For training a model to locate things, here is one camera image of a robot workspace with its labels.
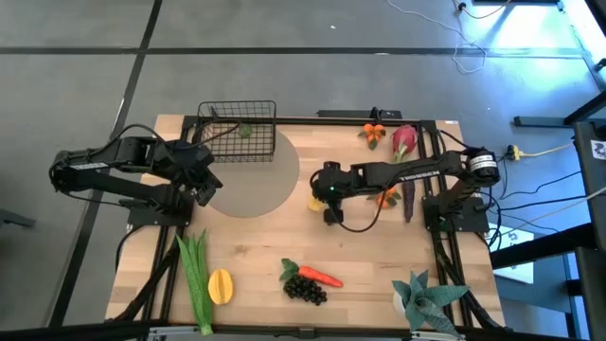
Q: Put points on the orange carrot with green top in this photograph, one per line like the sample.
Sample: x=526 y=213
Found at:
x=317 y=275

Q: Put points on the white paper sheet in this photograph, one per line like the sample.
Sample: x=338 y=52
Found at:
x=516 y=274

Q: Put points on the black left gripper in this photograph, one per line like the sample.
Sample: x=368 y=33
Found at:
x=189 y=161

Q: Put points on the dark furniture foot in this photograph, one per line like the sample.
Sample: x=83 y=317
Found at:
x=14 y=219

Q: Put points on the black desk beam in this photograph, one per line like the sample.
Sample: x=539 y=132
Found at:
x=544 y=246

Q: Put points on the white marker tag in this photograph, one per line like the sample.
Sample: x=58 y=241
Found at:
x=599 y=149

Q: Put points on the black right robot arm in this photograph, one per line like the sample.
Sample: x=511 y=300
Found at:
x=416 y=170

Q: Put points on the orange tangerine cluster with leaves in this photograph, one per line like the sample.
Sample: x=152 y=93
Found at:
x=373 y=134
x=384 y=199

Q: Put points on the yellow starfruit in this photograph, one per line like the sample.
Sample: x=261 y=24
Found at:
x=220 y=286

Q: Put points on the black equipment cart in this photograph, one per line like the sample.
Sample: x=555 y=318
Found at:
x=592 y=189

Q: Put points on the small green vegetable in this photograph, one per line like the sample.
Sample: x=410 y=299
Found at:
x=245 y=130

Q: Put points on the pink dragon fruit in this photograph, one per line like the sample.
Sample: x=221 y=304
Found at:
x=404 y=139

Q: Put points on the black stand leg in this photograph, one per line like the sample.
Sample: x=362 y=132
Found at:
x=544 y=121

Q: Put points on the long purple eggplant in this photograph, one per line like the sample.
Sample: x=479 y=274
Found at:
x=408 y=203

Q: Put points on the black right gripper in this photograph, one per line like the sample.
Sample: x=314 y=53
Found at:
x=331 y=182

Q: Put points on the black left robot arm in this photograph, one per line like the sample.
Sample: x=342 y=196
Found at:
x=113 y=152

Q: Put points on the green romaine lettuce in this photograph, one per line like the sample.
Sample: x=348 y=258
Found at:
x=196 y=279

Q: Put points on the black grape bunch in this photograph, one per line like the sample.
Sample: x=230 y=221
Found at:
x=305 y=289

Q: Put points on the black table edge bar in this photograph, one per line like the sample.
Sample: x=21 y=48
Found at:
x=94 y=331

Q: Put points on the round grey mat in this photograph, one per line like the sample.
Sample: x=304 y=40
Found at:
x=260 y=184

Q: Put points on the potted teal succulent plant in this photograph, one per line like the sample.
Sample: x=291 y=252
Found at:
x=426 y=303

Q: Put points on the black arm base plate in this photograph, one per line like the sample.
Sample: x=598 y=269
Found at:
x=473 y=220
x=142 y=218

